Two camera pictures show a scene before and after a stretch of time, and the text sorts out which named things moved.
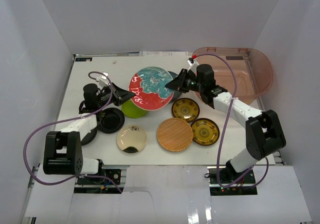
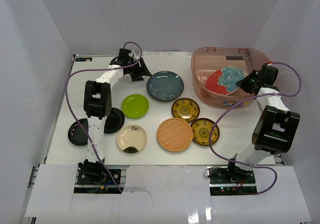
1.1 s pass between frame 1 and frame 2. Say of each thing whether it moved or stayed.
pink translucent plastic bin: stayed
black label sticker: stayed
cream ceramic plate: stayed
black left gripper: moved
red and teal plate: moved
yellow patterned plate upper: stayed
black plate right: stayed
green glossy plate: stayed
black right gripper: moved
